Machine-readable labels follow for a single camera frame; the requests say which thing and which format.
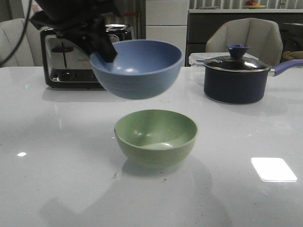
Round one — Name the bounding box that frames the black cable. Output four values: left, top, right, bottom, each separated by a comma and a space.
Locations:
0, 0, 34, 68

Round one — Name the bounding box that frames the beige chair left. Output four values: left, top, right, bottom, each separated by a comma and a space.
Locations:
0, 18, 43, 68

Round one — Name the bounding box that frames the beige chair right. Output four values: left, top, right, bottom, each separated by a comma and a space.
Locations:
205, 18, 283, 66

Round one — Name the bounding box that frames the black and chrome toaster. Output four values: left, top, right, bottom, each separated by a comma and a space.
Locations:
40, 23, 135, 90

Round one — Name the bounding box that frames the green bowl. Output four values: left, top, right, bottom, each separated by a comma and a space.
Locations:
114, 109, 198, 168

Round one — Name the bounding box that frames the beige chair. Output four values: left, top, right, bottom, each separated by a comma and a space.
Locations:
205, 18, 283, 66
0, 18, 43, 68

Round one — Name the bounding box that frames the blue bowl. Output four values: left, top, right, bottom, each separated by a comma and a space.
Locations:
90, 40, 183, 99

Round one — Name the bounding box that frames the dark counter unit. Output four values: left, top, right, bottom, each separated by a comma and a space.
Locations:
185, 9, 303, 66

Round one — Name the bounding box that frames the white cabinet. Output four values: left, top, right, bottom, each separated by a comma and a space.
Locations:
145, 0, 189, 52

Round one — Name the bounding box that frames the dark blue saucepan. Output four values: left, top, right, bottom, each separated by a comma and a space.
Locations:
204, 59, 303, 104

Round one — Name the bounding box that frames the clear plastic food container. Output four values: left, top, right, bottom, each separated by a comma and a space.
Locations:
188, 52, 257, 69

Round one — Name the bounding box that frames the fruit plate on counter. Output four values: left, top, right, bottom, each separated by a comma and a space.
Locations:
245, 0, 266, 9

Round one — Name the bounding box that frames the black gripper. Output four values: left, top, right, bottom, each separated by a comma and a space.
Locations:
30, 0, 125, 62

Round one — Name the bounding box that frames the glass pot lid blue knob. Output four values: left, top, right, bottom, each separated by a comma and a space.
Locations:
204, 44, 270, 72

